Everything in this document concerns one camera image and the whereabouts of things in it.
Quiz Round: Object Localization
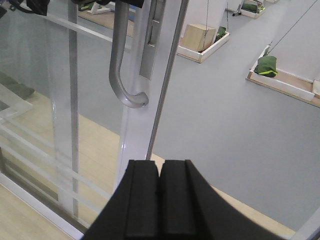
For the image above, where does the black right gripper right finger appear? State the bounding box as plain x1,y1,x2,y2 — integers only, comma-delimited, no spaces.
159,160,281,240

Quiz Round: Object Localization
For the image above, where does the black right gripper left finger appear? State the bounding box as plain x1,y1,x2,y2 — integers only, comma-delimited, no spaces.
82,160,159,240

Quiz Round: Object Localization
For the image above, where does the white framed transparent sliding door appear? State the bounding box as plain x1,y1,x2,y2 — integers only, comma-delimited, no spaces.
0,0,189,240

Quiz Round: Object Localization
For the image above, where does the grey metal door handle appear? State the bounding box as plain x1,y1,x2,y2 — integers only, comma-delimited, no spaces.
108,0,149,109

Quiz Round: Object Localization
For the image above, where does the grey door lock plate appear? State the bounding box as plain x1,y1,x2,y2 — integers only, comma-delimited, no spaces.
139,0,166,80

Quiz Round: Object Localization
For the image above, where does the white wooden floor tray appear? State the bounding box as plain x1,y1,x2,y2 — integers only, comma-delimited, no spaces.
232,0,266,19
176,30,230,64
245,44,320,108

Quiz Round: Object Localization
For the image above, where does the green sandbag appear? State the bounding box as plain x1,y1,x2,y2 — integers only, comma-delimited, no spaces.
241,0,265,14
214,26,227,43
253,55,278,78

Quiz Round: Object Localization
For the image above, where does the light wooden box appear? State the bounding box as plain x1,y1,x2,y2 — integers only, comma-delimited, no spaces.
179,23,216,52

